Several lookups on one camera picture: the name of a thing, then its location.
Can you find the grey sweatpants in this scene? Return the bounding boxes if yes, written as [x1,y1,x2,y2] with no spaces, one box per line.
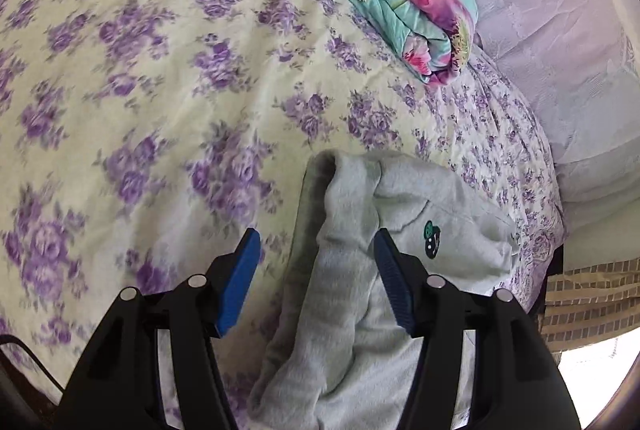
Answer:
[247,150,518,429]

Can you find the beige checkered curtain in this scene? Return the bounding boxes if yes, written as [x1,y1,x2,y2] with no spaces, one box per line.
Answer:
[540,259,639,353]

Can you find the purple floral bedspread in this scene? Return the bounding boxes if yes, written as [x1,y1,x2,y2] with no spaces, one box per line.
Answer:
[1,0,564,417]

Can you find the black cable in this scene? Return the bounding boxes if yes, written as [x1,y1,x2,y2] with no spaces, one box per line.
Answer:
[0,333,66,396]

